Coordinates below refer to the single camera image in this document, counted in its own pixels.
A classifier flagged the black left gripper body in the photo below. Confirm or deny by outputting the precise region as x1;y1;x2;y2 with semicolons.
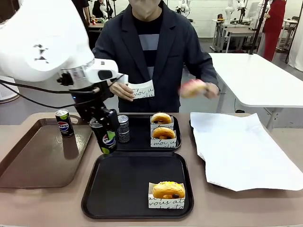
70;85;115;119

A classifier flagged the black Pepsi can white lettering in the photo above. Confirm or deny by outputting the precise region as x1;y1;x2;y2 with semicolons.
117;114;131;144

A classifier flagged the black Pepsi can green stripe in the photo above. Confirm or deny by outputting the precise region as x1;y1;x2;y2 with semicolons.
89;118;118;155

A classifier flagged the plain glazed donut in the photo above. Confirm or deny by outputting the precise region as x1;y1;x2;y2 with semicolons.
151;127;176;140

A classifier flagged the red iced donut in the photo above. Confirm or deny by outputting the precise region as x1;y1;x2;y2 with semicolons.
178;79;207;99

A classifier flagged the person's left forearm dark sleeve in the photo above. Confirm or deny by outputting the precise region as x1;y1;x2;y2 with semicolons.
187;48;220;89

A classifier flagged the person's right hand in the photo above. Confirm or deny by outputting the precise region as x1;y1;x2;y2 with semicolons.
109;81;135;102

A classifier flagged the person's left hand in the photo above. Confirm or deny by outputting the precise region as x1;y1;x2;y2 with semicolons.
202;82;221;99

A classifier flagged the black Pepsi can round logo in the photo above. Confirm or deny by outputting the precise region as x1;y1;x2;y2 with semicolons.
55;109;74;138

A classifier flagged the small black plastic tray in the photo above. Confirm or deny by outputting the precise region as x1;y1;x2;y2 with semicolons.
113;113;182;152

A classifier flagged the large black plastic tray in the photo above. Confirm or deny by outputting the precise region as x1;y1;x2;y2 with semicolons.
81;151;195;219

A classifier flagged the background desk with toys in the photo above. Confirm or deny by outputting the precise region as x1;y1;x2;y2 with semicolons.
87;15;107;48

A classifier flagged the navy grey striped sweater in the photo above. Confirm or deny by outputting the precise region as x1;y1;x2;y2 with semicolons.
132;14;161;82

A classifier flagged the white cylindrical container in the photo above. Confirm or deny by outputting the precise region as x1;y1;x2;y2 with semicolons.
0;75;21;104

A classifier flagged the person in dark jacket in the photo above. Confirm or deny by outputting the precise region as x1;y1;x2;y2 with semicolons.
91;1;220;114

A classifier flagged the bystander in black clothes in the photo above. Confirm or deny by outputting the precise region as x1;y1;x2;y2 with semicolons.
79;0;92;27

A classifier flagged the seated bystander in black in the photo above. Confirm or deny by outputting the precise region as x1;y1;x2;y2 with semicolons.
91;0;107;17

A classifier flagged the large white paper sheet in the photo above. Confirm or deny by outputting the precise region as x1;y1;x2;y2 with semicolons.
190;112;303;192

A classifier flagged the grey background workbench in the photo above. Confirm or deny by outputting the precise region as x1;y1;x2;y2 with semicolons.
212;18;264;53

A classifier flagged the white rectangular table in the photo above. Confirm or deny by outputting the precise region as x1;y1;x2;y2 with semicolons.
208;52;303;130

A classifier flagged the bystander in red apron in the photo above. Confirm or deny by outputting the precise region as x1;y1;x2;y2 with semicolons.
262;0;287;61

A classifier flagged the white background panel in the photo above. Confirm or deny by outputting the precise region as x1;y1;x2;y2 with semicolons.
288;0;303;72

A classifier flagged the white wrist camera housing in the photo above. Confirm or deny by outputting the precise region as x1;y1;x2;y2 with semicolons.
84;59;129;85

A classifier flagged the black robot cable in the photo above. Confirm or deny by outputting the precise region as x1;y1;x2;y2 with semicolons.
0;79;101;109

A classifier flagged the brown plastic tray with handles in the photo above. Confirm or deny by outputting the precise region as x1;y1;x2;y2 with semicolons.
0;114;93;189

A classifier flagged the black camera stand pole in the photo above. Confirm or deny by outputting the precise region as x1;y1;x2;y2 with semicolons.
250;0;271;55

